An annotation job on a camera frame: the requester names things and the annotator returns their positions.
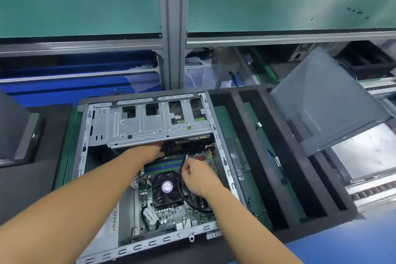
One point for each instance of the black divided foam tray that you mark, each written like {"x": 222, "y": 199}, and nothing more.
{"x": 278, "y": 174}

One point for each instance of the green motherboard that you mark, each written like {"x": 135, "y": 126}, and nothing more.
{"x": 158, "y": 214}

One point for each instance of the black CPU fan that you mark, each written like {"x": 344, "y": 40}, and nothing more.
{"x": 166, "y": 186}

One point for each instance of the grey metal conveyor plate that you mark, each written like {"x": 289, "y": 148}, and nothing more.
{"x": 371, "y": 149}

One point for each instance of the person's left forearm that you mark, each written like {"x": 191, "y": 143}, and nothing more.
{"x": 68, "y": 211}

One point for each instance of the thick aluminium frame post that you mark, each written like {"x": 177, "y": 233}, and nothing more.
{"x": 173, "y": 19}

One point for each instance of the silver computer case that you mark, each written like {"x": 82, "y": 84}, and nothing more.
{"x": 18, "y": 131}

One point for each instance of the blue plastic crate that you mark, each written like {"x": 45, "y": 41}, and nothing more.
{"x": 74, "y": 81}

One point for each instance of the person's left hand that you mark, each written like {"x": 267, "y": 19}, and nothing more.
{"x": 148, "y": 152}

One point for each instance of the grey case side panel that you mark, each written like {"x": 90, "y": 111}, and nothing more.
{"x": 328, "y": 103}

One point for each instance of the silver power supply unit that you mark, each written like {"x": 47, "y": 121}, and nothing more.
{"x": 105, "y": 233}

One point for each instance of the long green workbench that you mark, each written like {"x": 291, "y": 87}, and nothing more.
{"x": 80, "y": 1}

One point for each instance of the clear plastic bag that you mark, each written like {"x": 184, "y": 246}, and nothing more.
{"x": 201, "y": 72}

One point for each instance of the scattered small black screws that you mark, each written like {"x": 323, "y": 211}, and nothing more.
{"x": 359, "y": 10}

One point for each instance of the aluminium conveyor frame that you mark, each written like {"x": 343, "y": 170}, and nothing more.
{"x": 377, "y": 189}

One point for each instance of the dark grey computer case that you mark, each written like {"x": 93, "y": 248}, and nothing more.
{"x": 154, "y": 118}

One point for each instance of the distant computer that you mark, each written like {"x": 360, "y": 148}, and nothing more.
{"x": 303, "y": 51}

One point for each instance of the person's right forearm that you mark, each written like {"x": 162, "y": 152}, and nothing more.
{"x": 247, "y": 230}

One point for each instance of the person's right hand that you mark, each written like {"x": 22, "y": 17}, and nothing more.
{"x": 201, "y": 177}

